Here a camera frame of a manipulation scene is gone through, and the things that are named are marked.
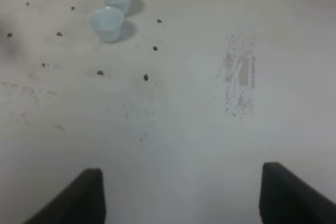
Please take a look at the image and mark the near light blue teacup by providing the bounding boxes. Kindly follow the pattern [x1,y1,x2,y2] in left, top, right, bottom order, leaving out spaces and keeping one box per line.
[88,6,124,43]

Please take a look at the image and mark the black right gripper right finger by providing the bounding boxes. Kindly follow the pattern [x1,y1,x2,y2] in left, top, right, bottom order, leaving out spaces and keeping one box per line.
[259,162,335,223]

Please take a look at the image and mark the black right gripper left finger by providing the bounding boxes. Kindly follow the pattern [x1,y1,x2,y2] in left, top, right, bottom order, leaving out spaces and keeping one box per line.
[25,168,106,223]

